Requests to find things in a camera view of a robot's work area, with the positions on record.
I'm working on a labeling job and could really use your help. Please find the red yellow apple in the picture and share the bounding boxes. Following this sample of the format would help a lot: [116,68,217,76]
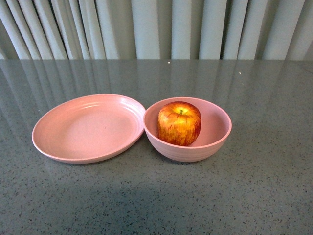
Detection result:
[157,101,202,146]

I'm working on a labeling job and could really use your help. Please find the pink bowl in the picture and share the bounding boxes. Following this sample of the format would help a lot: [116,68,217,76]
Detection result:
[143,97,232,162]

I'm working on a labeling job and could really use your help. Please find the pink round plate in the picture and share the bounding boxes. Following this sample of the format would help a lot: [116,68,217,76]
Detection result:
[32,94,146,164]

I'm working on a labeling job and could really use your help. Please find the white vertical blinds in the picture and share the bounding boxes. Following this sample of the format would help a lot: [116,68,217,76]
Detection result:
[0,0,313,61]

